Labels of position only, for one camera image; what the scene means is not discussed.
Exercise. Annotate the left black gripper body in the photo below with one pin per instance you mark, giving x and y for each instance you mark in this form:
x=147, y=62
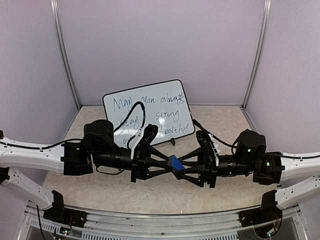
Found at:
x=137, y=167

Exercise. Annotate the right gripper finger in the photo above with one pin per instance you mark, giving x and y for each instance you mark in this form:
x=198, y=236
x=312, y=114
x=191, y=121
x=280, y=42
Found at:
x=197, y=153
x=195, y=177

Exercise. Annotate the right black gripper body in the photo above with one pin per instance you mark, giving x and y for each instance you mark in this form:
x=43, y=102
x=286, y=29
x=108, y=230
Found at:
x=211, y=169

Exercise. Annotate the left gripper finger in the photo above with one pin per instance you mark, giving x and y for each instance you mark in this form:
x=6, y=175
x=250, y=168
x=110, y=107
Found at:
x=162, y=169
x=151, y=151

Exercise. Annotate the black whiteboard eraser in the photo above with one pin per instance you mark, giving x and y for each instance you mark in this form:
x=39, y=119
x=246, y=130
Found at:
x=176, y=166

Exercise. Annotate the small whiteboard with wire stand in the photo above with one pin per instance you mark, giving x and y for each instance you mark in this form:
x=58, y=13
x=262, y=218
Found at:
x=163, y=104

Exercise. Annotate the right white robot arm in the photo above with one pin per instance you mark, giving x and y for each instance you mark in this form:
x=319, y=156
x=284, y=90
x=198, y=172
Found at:
x=249, y=156

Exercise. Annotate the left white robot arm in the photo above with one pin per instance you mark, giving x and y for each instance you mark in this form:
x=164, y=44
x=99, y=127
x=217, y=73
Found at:
x=77, y=157

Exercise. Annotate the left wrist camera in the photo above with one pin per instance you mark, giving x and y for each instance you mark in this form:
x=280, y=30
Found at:
x=144, y=137

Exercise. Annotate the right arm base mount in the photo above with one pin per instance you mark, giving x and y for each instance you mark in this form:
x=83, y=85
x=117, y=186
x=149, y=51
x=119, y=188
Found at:
x=259, y=215

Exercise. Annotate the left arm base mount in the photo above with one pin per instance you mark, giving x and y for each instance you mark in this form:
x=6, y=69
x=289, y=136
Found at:
x=66, y=216

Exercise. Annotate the front aluminium rail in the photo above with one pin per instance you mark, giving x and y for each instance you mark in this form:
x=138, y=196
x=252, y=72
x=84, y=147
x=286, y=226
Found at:
x=107, y=225

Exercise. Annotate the right aluminium corner post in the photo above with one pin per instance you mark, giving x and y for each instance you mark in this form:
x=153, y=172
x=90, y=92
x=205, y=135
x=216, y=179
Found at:
x=258, y=53

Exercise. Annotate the aluminium corner post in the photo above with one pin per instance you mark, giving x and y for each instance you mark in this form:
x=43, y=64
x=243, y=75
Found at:
x=54, y=6
x=258, y=53

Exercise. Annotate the left aluminium corner post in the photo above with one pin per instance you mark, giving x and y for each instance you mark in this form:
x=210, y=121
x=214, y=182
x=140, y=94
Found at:
x=54, y=6

